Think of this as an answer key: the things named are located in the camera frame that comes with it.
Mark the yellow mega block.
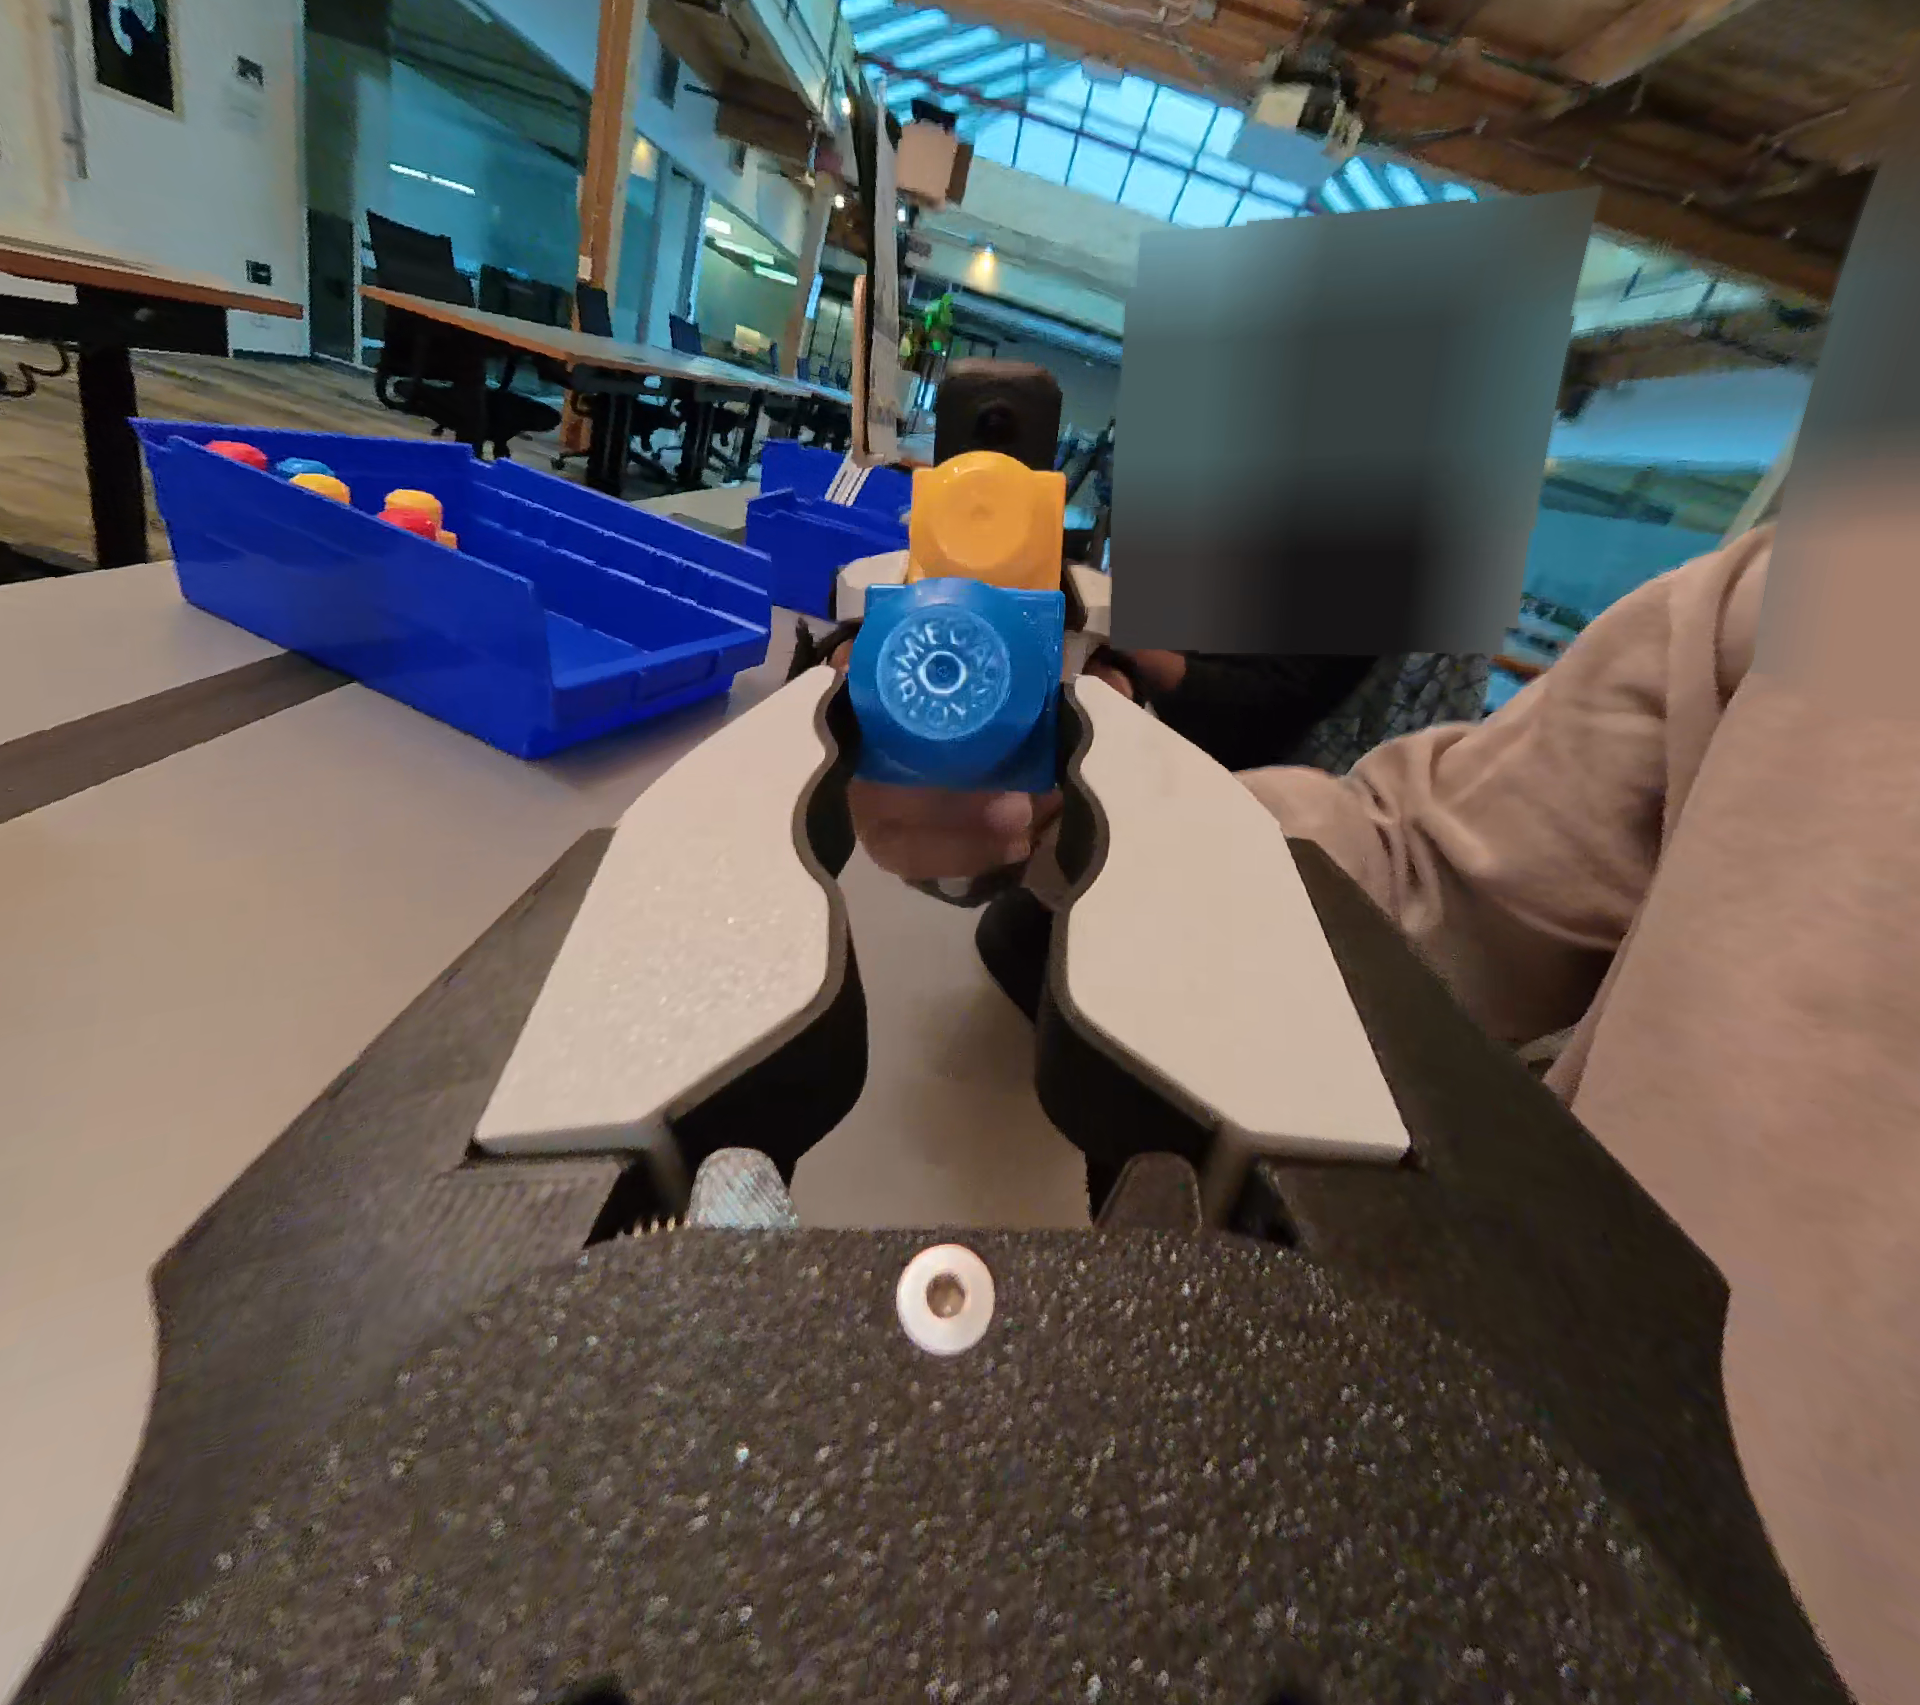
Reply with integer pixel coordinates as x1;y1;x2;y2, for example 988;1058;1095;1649
906;448;1070;592

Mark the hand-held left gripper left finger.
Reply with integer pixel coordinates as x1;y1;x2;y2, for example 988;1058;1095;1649
472;663;871;1202

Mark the black office chair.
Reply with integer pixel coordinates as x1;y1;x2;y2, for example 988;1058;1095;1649
365;207;559;458

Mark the wooden support post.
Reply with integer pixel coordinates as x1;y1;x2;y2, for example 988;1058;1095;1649
572;0;660;303

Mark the pile of mega blocks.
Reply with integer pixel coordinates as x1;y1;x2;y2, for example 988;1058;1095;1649
202;435;457;551

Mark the pale upright pole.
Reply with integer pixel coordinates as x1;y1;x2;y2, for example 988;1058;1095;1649
851;75;908;509

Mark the person's right forearm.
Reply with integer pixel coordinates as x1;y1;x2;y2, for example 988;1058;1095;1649
1243;525;1787;1091

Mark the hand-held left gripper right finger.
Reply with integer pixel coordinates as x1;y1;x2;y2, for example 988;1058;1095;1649
1030;668;1416;1213

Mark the blue one-stud mega block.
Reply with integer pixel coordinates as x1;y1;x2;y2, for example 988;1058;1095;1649
844;576;1070;794

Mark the metal door handle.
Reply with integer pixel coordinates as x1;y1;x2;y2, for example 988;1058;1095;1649
44;0;88;189

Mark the blue storage bin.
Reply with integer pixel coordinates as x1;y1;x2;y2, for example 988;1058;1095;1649
127;413;774;761
760;435;918;507
747;489;912;622

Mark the person's right hand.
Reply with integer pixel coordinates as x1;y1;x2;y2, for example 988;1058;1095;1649
851;781;1065;899

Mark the wood-top office desk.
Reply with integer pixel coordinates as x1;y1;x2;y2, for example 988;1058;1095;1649
0;234;304;570
358;285;856;498

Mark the white ceiling device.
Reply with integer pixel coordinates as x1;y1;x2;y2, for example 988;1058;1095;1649
1247;44;1369;163

